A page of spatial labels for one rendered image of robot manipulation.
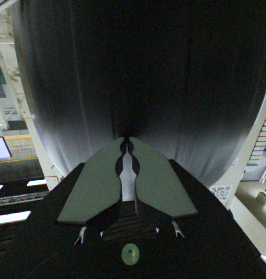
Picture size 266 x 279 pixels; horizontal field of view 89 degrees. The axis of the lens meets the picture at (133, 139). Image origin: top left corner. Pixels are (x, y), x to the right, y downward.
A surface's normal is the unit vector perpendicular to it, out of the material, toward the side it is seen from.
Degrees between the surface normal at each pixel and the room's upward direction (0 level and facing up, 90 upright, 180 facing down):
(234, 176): 90
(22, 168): 90
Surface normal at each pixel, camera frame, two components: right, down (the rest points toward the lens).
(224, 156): 0.32, 0.54
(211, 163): 0.06, 0.59
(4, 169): 0.20, 0.40
